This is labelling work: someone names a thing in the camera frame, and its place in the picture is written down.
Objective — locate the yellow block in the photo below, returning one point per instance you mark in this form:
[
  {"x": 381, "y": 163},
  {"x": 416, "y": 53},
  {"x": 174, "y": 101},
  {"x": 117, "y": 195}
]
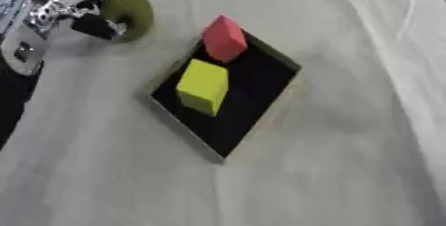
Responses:
[{"x": 202, "y": 85}]

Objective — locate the red block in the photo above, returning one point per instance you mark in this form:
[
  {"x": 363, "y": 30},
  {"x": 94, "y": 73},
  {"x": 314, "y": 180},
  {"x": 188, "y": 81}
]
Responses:
[{"x": 225, "y": 39}]

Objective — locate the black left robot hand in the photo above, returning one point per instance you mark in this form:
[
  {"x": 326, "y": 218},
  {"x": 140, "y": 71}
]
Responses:
[{"x": 70, "y": 4}]

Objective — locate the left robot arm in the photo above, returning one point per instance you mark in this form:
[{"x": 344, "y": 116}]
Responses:
[{"x": 20, "y": 54}]

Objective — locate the olive green round toy fruit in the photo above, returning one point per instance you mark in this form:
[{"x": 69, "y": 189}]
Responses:
[{"x": 135, "y": 12}]

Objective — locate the open box with black inside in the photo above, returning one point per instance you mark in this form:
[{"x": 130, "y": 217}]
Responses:
[{"x": 250, "y": 90}]

